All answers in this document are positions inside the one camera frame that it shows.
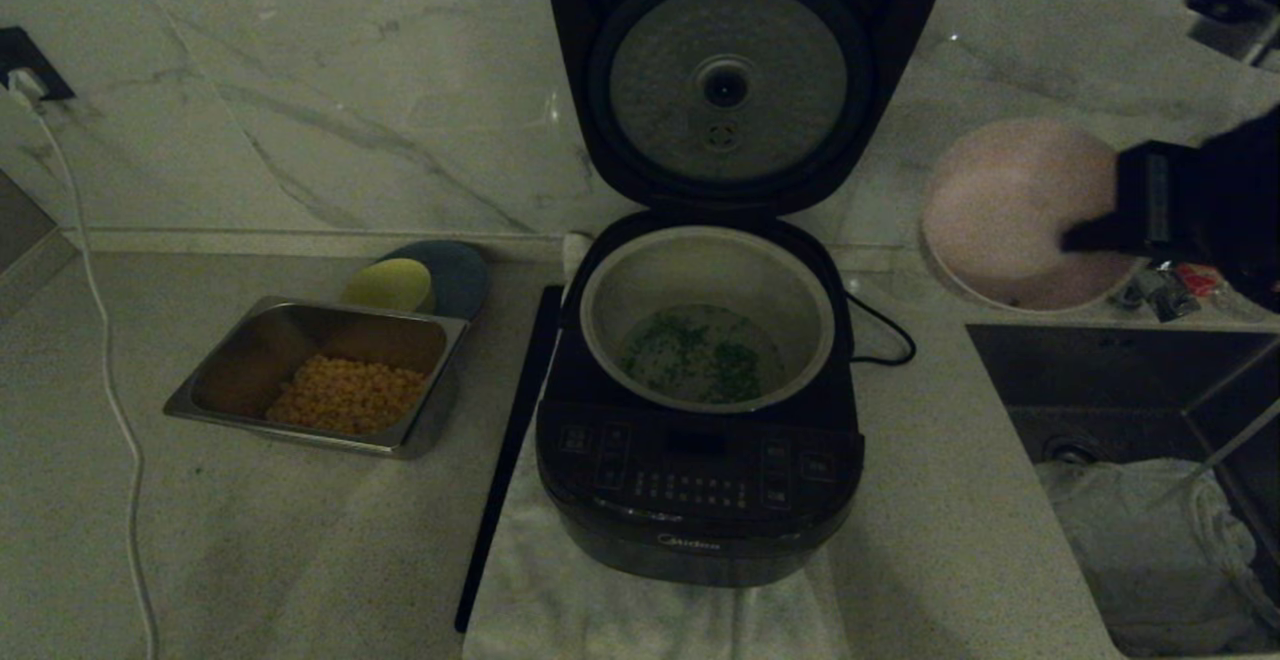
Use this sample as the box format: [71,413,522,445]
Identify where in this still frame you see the pink bowl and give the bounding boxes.
[920,117,1146,314]

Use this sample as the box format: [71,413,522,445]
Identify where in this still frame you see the chopped green vegetables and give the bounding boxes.
[622,310,786,404]

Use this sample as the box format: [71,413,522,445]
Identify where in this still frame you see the black electric rice cooker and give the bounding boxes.
[545,0,946,216]

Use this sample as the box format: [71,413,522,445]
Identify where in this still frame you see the grey inner pot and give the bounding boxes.
[579,224,837,413]

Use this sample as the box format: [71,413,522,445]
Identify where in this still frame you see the small yellow-green bowl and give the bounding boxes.
[340,258,437,314]

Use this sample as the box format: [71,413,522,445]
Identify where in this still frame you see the bottle with red label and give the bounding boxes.
[1178,262,1226,299]

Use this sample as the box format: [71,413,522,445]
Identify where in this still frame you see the chrome faucet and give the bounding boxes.
[1110,265,1201,324]

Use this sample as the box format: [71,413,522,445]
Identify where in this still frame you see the stainless steel sink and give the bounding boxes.
[965,323,1280,656]

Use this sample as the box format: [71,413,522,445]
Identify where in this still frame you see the metal sink drain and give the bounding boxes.
[1040,434,1101,466]

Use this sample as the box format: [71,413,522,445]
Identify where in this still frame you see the white crumpled cloth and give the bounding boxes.
[1035,457,1280,653]

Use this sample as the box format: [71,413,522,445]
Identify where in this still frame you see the long black strip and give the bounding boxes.
[455,285,566,631]

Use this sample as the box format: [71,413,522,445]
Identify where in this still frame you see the blue-grey plate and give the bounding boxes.
[378,240,492,321]

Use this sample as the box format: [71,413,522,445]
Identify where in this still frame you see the white towel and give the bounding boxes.
[462,232,851,660]

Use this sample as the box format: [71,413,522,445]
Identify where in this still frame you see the yellow corn kernels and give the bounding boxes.
[265,354,429,435]

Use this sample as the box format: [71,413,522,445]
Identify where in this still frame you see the stainless steel tray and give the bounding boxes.
[165,295,471,459]

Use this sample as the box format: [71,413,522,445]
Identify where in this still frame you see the white plug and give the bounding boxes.
[8,68,51,109]

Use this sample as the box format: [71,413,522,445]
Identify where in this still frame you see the black cooker power cord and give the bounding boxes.
[845,292,918,366]

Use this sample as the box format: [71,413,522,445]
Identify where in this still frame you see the white power cable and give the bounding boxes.
[35,105,161,660]

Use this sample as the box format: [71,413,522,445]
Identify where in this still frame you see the black wall socket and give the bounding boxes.
[0,27,78,103]

